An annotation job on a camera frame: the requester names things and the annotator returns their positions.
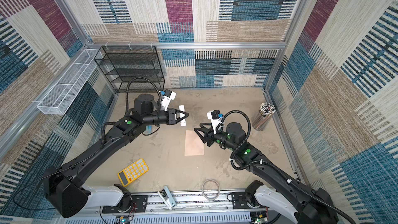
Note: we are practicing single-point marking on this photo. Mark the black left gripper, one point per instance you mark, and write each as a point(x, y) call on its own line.
point(171, 116)

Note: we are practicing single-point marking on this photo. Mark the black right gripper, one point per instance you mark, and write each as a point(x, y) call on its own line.
point(208, 136)

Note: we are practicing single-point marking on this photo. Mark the pink envelope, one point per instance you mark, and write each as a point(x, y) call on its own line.
point(193, 144)

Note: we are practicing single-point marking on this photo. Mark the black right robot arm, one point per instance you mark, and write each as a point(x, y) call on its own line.
point(287, 196)

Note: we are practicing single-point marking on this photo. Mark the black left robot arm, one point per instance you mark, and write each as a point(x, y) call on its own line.
point(64, 186)

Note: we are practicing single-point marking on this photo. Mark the pack of coloured markers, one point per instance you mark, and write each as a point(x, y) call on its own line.
point(149, 129)

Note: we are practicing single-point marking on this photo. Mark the cup of pencils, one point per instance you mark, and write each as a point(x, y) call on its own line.
point(264, 114)

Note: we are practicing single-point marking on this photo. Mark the light blue stapler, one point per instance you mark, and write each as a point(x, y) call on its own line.
point(167, 198)

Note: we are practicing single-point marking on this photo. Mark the yellow calculator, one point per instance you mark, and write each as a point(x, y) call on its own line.
point(133, 172)

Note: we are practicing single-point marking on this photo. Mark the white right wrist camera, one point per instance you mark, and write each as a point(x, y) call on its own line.
point(216, 118)

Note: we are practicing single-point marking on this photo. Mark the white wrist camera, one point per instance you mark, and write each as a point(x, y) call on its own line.
point(216, 118)
point(167, 97)

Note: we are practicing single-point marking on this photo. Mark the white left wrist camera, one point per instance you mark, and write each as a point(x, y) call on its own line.
point(167, 97)

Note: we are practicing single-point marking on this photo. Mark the black wire shelf rack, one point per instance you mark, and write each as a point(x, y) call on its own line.
point(120, 64)

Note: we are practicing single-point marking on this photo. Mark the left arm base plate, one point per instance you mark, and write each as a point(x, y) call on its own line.
point(128, 204)

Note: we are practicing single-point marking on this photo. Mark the white wire mesh basket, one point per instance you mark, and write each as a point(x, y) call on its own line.
point(61, 96)

